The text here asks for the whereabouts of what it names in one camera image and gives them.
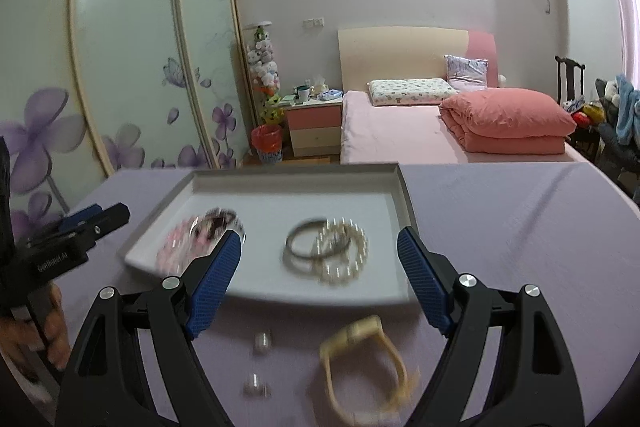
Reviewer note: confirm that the thin silver bangle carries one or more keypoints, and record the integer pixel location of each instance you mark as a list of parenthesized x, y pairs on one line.
[(241, 229)]

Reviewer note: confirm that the yellow wristwatch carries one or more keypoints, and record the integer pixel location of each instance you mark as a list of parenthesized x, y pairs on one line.
[(360, 337)]

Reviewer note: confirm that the floral sliding door wardrobe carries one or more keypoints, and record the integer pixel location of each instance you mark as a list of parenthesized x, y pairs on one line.
[(115, 57)]

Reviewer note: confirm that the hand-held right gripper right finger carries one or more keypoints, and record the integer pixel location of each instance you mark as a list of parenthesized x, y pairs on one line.
[(425, 279)]

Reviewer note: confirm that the red wastebasket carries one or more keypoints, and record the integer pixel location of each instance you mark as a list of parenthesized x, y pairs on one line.
[(266, 144)]

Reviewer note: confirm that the clear tube of plush toys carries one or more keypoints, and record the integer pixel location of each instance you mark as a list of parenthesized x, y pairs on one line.
[(262, 67)]

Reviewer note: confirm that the cream and pink headboard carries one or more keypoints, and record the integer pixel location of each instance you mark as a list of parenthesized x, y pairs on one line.
[(395, 52)]

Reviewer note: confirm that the pink and cream nightstand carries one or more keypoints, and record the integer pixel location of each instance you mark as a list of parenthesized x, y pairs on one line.
[(312, 127)]

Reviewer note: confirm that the white patterned pillow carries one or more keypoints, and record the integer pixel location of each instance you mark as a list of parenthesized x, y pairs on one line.
[(410, 91)]

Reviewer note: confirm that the grey plush garment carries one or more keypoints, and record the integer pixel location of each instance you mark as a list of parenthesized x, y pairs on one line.
[(607, 92)]

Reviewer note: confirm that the purple bed sheet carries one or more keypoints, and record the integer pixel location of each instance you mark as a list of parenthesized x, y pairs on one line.
[(500, 232)]

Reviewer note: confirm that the grey shallow tray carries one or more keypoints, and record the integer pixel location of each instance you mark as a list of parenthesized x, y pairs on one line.
[(280, 207)]

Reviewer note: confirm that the pink bed mattress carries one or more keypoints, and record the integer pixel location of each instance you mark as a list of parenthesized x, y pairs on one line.
[(390, 132)]

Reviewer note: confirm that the dark wooden chair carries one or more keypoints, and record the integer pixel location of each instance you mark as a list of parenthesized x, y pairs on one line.
[(570, 77)]

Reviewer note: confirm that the white mug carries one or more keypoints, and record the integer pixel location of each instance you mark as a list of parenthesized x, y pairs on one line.
[(302, 93)]

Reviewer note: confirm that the folded pink quilt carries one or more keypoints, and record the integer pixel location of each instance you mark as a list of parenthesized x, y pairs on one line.
[(505, 117)]

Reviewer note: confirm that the wall outlet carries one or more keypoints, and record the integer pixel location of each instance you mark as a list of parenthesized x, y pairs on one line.
[(313, 23)]

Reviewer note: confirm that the person's left hand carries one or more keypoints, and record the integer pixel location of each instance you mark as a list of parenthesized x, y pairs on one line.
[(55, 332)]

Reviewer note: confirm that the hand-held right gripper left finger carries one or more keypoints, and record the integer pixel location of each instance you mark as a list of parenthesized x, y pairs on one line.
[(212, 287)]

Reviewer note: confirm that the purple floral pillow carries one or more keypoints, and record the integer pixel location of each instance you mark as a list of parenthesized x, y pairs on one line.
[(467, 69)]

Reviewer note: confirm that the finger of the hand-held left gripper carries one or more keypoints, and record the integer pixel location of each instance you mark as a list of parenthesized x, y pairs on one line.
[(80, 217), (107, 219)]

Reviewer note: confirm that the red and yellow toy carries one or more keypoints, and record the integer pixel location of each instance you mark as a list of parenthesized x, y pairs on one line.
[(587, 114)]

